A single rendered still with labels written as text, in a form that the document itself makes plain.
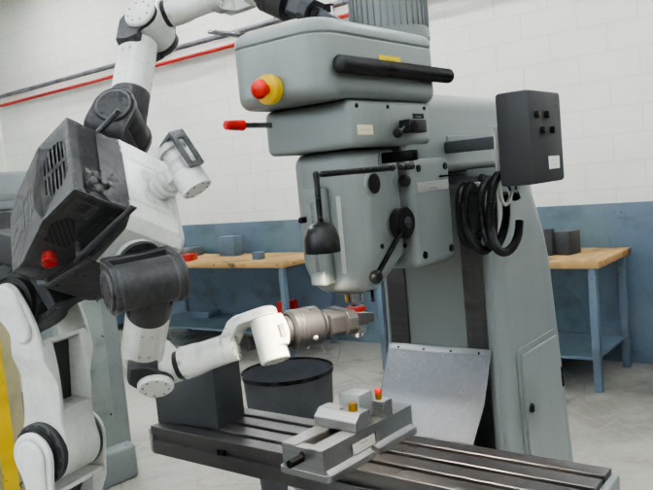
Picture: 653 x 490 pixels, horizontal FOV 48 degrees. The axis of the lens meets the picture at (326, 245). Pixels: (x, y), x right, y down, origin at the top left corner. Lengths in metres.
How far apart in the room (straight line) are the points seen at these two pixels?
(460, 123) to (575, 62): 3.98
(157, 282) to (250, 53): 0.51
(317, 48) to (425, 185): 0.46
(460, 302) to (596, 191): 3.92
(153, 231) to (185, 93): 6.87
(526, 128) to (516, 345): 0.63
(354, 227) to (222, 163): 6.39
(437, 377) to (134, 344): 0.87
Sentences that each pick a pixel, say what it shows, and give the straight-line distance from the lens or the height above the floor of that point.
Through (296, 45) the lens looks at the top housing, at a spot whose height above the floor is 1.84.
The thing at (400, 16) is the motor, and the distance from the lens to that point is 1.84.
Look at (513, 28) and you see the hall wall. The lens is 6.11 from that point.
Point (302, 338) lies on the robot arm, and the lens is 1.60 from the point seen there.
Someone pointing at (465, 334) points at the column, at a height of 1.12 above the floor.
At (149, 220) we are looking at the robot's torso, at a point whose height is 1.52.
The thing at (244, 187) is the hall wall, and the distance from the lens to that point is 7.72.
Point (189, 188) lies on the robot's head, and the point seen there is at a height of 1.58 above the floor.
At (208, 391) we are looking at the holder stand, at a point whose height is 1.03.
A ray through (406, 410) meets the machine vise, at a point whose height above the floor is 0.98.
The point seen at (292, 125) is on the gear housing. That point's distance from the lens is 1.61.
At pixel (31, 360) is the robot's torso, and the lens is 1.75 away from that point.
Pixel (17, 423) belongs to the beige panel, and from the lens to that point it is 3.17.
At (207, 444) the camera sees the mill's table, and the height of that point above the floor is 0.91.
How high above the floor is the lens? 1.57
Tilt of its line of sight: 5 degrees down
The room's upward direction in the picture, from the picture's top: 5 degrees counter-clockwise
